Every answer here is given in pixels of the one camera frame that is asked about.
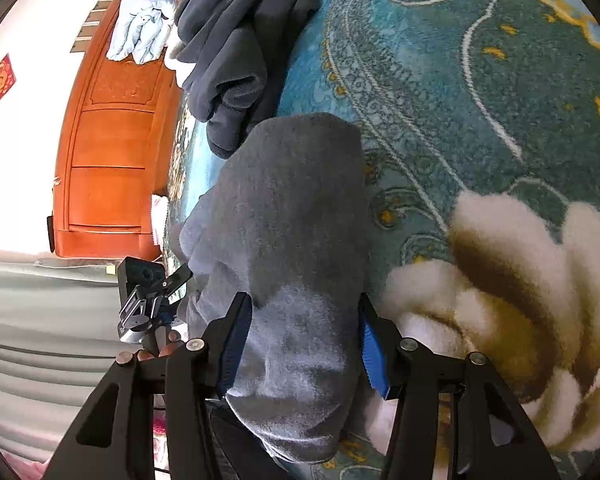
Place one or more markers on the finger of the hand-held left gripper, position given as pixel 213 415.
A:
pixel 180 277

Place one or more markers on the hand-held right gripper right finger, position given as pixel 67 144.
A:
pixel 375 360

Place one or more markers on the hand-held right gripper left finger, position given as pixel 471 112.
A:
pixel 230 355

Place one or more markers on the grey garment with ribbed cuffs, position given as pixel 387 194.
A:
pixel 290 210

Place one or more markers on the person's left hand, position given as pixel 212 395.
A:
pixel 167 349

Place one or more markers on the white folded towel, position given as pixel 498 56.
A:
pixel 159 220

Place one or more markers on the dark denim cloth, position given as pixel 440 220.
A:
pixel 230 435

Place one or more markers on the pink cloth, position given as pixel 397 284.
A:
pixel 159 427

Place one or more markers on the grey pleated cloth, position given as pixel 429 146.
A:
pixel 40 350

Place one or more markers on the orange wooden headboard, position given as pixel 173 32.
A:
pixel 110 160

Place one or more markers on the white garment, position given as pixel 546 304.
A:
pixel 176 71

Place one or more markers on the dark navy fleece garment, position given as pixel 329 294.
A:
pixel 240 35

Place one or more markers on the folded light blue quilt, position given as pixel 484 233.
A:
pixel 140 30

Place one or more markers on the teal floral plush blanket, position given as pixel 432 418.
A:
pixel 455 85

